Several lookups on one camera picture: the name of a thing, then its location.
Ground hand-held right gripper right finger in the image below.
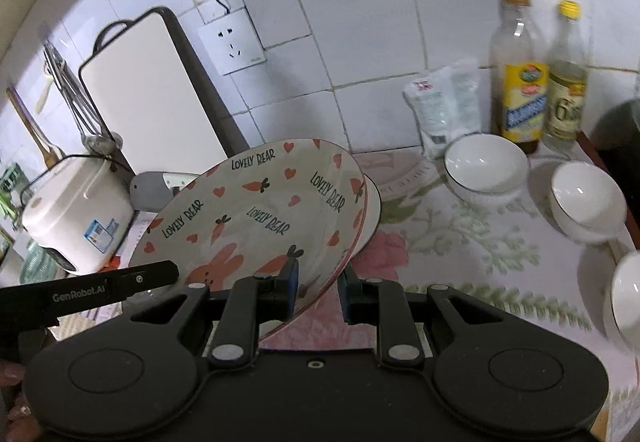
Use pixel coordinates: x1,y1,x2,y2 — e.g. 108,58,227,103
338,266,506,369

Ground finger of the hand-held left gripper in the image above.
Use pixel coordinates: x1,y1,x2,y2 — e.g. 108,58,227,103
112,261,179,299

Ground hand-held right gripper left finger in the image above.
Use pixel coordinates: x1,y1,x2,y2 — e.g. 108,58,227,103
129,258,302,370

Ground rabbit print plate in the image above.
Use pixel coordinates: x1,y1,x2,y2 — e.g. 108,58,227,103
127,138,368,344

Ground white bowl with dark rim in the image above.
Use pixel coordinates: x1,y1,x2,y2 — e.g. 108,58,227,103
550,161,628,243
602,251,640,353
444,133,530,207

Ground person's left hand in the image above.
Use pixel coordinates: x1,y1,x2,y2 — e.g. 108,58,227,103
0,359,45,442

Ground green plastic basket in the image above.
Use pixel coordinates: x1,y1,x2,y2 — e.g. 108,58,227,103
19,242,66,283

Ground white rice cooker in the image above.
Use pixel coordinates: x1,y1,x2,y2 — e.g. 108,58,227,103
21,153,136,275

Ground floral tablecloth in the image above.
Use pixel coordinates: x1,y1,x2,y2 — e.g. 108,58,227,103
115,149,640,440

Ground wooden spatula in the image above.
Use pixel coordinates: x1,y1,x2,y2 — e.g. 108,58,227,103
6,86,63,167

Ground white cutting board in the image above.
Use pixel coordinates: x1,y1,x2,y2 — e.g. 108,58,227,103
79,8,251,177

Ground hanging metal utensils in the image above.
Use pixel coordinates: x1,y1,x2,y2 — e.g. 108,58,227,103
42,42,123,155

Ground clear plastic seasoning bag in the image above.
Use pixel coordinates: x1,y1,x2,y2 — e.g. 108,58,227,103
403,58,483,157

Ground brown bottle with yellow label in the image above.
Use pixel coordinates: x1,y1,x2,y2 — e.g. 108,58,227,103
490,0,551,157

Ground clear bottle with yellow cap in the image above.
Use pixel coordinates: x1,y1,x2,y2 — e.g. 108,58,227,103
542,0,588,153

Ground dark pot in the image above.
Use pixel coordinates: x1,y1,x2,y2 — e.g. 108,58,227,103
590,99,640,243

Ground white wall socket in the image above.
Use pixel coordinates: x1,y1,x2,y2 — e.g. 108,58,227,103
196,8,268,76

